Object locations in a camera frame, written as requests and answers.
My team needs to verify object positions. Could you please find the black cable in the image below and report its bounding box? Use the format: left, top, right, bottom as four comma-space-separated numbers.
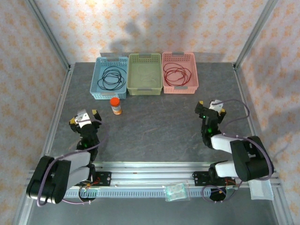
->
97, 66, 125, 91

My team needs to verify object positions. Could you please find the thin dark red cable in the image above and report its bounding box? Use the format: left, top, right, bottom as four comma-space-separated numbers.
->
163, 62, 192, 86

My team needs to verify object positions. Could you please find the thin white cable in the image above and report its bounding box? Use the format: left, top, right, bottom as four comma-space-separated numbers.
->
137, 67, 160, 85

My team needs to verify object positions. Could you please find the orange-capped pill bottle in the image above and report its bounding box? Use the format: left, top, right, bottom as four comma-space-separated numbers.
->
110, 97, 122, 115

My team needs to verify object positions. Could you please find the blue plastic basket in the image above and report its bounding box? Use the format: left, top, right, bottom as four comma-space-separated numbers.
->
90, 56, 129, 100

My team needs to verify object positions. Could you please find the pink plastic basket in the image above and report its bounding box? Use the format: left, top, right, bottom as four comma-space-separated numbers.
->
161, 52, 199, 94

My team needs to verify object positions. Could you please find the green plastic basket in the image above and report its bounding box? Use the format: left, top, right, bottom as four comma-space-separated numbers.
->
126, 53, 164, 96

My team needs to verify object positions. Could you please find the clear plastic parts bag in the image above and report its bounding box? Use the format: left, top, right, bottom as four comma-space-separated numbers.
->
163, 182, 190, 202

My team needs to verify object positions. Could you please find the white cloth pouch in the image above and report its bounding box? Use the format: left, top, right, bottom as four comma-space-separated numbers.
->
249, 179, 274, 201

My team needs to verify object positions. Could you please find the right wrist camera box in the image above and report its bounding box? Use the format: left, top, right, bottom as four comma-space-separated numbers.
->
209, 99, 224, 113

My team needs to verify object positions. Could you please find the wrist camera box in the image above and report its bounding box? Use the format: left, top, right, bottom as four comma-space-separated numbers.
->
74, 109, 91, 129
209, 99, 224, 113

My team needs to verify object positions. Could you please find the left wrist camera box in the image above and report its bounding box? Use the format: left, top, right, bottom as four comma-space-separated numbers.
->
74, 109, 91, 129

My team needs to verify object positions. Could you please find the aluminium table side rail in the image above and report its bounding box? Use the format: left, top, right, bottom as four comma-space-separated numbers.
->
37, 64, 75, 169
233, 63, 267, 169

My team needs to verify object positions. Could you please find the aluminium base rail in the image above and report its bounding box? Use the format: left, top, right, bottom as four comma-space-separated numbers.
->
25, 161, 281, 188

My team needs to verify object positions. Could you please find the grey slotted cable duct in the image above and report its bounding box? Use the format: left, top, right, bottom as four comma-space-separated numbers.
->
63, 187, 235, 198

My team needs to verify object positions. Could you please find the aluminium frame post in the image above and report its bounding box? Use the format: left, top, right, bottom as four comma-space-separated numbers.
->
233, 0, 280, 70
25, 0, 72, 71

